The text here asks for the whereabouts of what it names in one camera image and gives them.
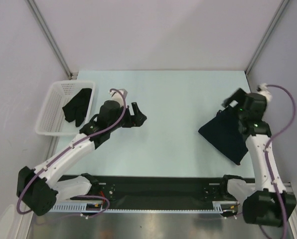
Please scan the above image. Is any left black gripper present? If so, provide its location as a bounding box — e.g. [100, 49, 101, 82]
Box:
[108, 102, 146, 131]

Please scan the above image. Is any navy tank top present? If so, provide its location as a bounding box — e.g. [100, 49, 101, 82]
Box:
[198, 106, 248, 165]

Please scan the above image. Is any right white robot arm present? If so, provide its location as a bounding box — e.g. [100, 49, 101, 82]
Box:
[219, 88, 297, 227]

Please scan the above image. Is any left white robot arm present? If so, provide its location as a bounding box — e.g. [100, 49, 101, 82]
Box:
[16, 100, 147, 216]

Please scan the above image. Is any black garment in basket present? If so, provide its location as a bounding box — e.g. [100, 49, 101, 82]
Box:
[62, 88, 92, 127]

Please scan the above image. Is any white plastic basket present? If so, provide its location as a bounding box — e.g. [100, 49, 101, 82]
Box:
[34, 80, 96, 136]

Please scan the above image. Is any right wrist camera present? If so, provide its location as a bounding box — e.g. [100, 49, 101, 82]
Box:
[256, 83, 272, 103]

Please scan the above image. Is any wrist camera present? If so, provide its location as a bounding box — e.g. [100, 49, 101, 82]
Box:
[109, 89, 128, 105]
[256, 83, 272, 103]

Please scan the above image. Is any right aluminium frame post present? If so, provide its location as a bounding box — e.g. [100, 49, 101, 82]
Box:
[244, 0, 291, 77]

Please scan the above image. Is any aluminium frame post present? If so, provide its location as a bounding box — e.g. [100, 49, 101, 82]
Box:
[25, 0, 73, 80]
[244, 0, 291, 77]

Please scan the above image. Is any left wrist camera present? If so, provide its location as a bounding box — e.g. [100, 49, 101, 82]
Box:
[109, 89, 128, 105]

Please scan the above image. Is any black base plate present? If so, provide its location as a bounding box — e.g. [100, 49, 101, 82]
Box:
[89, 176, 238, 211]

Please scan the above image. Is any left aluminium frame post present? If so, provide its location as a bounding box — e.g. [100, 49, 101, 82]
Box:
[25, 0, 73, 80]

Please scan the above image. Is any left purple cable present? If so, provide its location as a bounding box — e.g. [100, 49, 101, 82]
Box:
[15, 88, 128, 217]

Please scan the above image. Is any right cable duct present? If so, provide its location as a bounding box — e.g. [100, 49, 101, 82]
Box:
[212, 201, 242, 213]

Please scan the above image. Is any cable duct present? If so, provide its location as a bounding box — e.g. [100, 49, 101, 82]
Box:
[50, 202, 104, 213]
[212, 201, 242, 213]

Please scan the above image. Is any left cable duct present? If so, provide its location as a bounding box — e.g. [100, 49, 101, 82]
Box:
[50, 202, 104, 213]

